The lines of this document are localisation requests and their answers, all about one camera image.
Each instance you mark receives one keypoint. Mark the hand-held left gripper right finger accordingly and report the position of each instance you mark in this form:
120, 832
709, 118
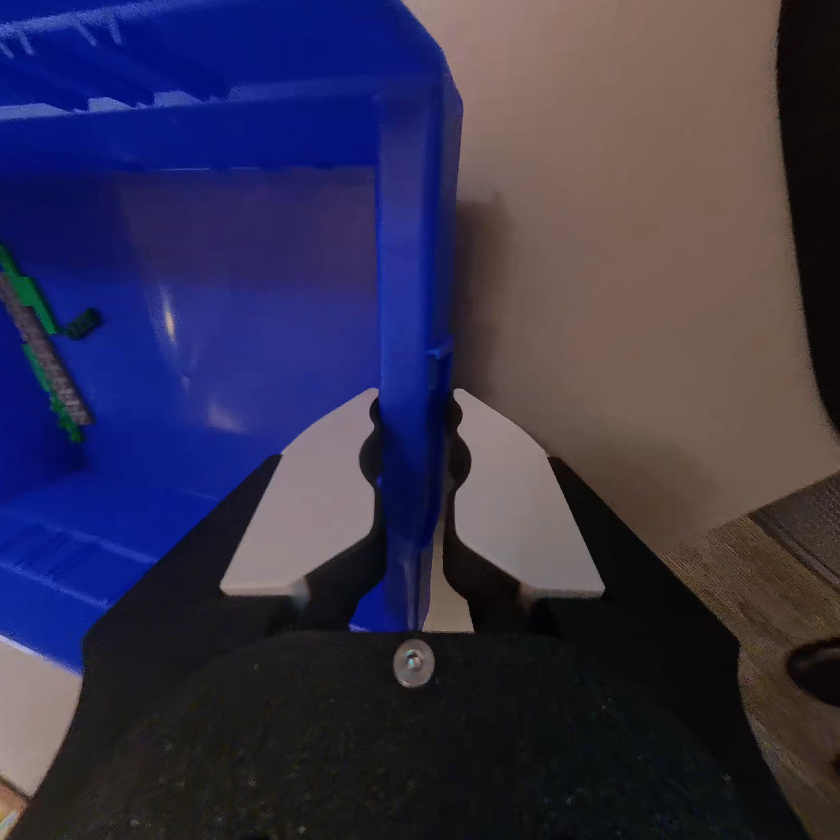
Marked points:
525, 518

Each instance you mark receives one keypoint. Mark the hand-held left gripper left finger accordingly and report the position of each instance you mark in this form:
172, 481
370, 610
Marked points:
308, 518

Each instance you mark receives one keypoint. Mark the blue plastic bin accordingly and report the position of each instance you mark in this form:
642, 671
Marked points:
229, 295

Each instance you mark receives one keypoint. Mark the grey desk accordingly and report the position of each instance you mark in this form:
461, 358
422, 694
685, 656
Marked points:
623, 262

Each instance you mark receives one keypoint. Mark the green and grey brick strip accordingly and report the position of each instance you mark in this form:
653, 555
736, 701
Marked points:
49, 367

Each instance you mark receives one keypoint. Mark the black rounded object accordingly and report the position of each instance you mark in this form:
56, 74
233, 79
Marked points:
817, 673

